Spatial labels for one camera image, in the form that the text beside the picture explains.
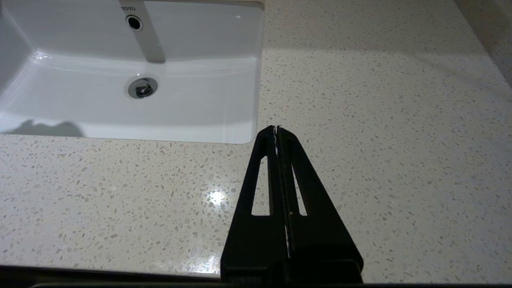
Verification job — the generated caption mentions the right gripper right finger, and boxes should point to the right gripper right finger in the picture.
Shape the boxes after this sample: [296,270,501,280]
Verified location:
[279,125,364,263]

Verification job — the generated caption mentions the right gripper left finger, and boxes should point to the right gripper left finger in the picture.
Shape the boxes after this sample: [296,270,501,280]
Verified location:
[220,126,290,264]

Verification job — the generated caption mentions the chrome drain plug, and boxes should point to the chrome drain plug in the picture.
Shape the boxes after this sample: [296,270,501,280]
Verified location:
[128,77,159,100]

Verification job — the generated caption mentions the white sink basin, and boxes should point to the white sink basin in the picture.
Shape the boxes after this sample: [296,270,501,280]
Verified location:
[0,0,265,144]

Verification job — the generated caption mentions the sink overflow ring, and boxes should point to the sink overflow ring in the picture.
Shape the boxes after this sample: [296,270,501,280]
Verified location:
[126,15,144,32]

